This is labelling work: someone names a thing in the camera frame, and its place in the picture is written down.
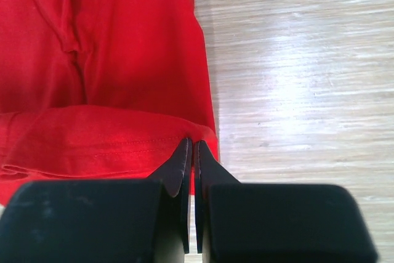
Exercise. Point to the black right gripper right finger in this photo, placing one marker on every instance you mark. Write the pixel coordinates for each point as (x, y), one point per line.
(208, 172)

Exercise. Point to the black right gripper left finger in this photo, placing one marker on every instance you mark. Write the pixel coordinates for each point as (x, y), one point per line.
(175, 176)

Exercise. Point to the red t shirt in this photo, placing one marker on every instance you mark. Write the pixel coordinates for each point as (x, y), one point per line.
(99, 89)

